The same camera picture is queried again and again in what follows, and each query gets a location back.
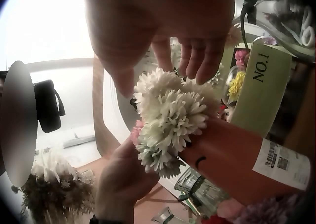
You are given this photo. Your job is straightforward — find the person's right thumb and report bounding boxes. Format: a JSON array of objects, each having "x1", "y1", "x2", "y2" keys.
[{"x1": 99, "y1": 45, "x2": 136, "y2": 98}]

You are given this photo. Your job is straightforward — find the person's left fingers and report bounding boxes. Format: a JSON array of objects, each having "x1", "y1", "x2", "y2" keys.
[{"x1": 109, "y1": 135, "x2": 141, "y2": 168}]

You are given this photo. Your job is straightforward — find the dried white brown bouquet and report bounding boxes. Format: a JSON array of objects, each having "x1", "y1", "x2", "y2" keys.
[{"x1": 11, "y1": 148, "x2": 97, "y2": 224}]

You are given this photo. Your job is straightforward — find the ribbed glass vase green ribbon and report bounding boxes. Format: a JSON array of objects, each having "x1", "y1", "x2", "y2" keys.
[{"x1": 174, "y1": 167, "x2": 231, "y2": 218}]

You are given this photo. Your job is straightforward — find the yellow artificial flower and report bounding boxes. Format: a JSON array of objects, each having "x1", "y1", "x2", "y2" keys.
[{"x1": 227, "y1": 72, "x2": 246, "y2": 101}]

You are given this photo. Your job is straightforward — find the purple artificial flowers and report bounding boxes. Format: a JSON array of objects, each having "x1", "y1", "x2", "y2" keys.
[{"x1": 237, "y1": 193, "x2": 308, "y2": 224}]

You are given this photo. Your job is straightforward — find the small pale pink flower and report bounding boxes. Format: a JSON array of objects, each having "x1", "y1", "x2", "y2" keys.
[{"x1": 130, "y1": 120, "x2": 144, "y2": 145}]

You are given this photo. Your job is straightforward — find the white artificial flower bunch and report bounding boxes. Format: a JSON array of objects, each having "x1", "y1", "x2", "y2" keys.
[{"x1": 130, "y1": 67, "x2": 221, "y2": 179}]

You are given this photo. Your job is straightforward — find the red artificial flower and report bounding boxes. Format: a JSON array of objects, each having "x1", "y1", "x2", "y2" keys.
[{"x1": 206, "y1": 213, "x2": 231, "y2": 224}]

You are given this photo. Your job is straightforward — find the person's right middle finger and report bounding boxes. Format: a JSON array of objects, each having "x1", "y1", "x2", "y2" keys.
[{"x1": 179, "y1": 38, "x2": 198, "y2": 78}]

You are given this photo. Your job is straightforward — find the small clear glass vase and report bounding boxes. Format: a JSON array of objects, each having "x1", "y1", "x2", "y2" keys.
[{"x1": 151, "y1": 207, "x2": 178, "y2": 224}]

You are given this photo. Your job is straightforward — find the person's left hand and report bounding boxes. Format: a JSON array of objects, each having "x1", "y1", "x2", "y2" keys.
[{"x1": 95, "y1": 135, "x2": 161, "y2": 224}]

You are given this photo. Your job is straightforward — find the orange vase with white label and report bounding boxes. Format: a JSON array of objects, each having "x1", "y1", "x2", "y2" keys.
[{"x1": 178, "y1": 115, "x2": 312, "y2": 206}]

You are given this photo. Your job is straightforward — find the pink artificial flower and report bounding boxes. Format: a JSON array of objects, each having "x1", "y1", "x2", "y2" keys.
[{"x1": 234, "y1": 50, "x2": 248, "y2": 67}]

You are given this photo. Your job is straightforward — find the clear glass vase black ribbon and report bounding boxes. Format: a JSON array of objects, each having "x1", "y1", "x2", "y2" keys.
[{"x1": 232, "y1": 0, "x2": 316, "y2": 63}]

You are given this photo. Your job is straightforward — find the person's right index finger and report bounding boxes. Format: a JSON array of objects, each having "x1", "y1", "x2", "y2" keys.
[{"x1": 151, "y1": 35, "x2": 174, "y2": 71}]

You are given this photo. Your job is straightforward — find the light green cylinder vase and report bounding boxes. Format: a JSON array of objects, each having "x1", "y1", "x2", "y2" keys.
[{"x1": 231, "y1": 38, "x2": 293, "y2": 138}]

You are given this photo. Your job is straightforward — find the person's right hand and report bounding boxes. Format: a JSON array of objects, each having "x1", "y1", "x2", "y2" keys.
[{"x1": 85, "y1": 0, "x2": 235, "y2": 98}]

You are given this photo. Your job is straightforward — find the person's right ring finger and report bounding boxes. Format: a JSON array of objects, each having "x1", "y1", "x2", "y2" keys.
[{"x1": 195, "y1": 37, "x2": 221, "y2": 84}]

